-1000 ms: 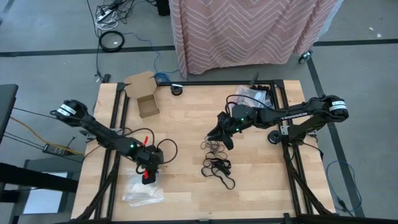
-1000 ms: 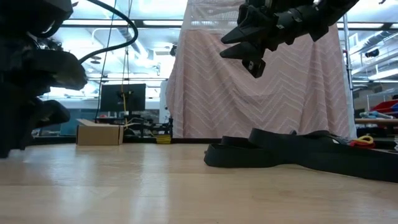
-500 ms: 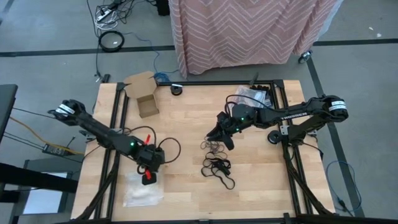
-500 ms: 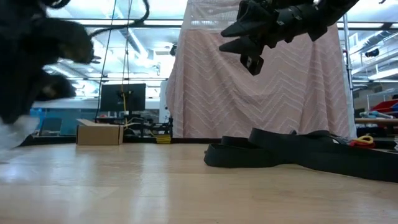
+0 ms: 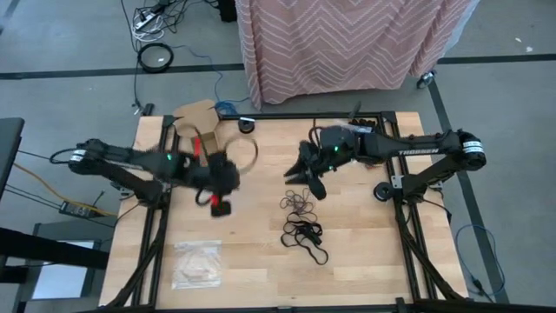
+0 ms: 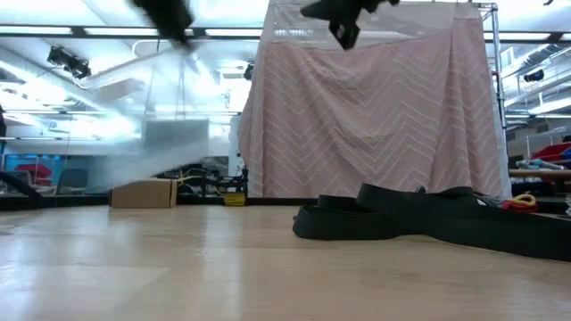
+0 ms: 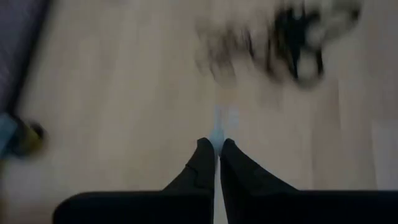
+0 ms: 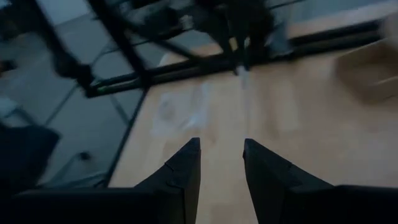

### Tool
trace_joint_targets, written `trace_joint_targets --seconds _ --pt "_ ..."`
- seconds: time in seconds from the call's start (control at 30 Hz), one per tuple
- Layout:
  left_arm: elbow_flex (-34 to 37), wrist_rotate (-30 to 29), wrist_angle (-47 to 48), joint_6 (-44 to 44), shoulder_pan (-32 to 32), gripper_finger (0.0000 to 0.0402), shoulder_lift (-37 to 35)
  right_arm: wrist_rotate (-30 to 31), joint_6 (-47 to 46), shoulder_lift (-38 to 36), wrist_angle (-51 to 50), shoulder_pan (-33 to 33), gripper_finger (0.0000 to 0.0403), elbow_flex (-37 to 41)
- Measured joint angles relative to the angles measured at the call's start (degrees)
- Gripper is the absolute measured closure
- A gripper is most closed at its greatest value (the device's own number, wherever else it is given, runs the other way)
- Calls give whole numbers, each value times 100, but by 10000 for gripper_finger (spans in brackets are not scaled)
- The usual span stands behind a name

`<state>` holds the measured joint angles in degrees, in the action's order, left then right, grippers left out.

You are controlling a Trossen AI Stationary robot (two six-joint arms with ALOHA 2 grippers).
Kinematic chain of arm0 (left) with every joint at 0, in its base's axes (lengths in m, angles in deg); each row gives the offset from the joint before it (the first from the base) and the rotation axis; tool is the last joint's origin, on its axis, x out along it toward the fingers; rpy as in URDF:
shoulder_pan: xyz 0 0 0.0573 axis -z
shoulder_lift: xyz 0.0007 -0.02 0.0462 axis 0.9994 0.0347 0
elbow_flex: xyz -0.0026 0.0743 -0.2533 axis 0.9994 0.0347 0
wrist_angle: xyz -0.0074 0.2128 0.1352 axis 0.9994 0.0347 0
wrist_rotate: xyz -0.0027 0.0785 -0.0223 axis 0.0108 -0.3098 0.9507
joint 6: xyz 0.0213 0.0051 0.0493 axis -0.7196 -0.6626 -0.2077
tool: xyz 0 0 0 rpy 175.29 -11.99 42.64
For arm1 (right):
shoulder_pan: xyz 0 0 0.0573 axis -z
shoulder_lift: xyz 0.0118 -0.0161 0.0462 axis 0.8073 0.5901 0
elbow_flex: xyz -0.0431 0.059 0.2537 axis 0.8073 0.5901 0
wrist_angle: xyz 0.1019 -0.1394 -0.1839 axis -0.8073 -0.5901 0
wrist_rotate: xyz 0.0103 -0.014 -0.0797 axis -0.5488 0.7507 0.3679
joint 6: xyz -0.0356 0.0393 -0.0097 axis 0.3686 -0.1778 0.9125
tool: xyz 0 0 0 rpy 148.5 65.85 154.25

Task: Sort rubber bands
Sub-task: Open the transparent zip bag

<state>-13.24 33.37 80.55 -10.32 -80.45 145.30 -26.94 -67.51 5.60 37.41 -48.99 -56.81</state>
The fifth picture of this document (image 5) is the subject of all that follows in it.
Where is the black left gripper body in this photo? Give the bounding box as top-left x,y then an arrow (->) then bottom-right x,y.
190,150 -> 242,199

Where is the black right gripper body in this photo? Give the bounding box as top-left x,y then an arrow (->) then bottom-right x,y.
299,124 -> 361,175

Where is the wide black rubber band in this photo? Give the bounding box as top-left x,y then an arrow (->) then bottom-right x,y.
299,234 -> 330,267
280,219 -> 325,250

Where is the clear plastic bag stack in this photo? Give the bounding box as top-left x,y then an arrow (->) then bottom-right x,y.
171,240 -> 223,291

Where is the black round roll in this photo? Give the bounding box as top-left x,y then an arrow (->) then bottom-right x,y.
374,182 -> 394,203

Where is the small open cardboard box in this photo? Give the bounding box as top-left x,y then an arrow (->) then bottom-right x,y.
172,98 -> 222,169

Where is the pink chevron cloth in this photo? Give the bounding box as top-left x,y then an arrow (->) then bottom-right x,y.
234,0 -> 481,110

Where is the white power strip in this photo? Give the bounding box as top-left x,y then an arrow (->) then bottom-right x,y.
134,12 -> 157,30

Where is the black furniture beam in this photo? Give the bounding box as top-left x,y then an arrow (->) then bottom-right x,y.
0,228 -> 110,271

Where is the black flat panel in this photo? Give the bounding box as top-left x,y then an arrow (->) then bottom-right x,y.
0,117 -> 25,196

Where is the blue coiled cable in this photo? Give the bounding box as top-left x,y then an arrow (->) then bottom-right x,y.
215,99 -> 240,117

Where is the black round ring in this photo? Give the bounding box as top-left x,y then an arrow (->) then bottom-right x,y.
136,42 -> 175,74

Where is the blue floor cable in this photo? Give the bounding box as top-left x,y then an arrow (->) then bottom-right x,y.
454,223 -> 507,301

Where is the yellow floor cable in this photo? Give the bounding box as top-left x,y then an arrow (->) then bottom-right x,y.
11,162 -> 119,217

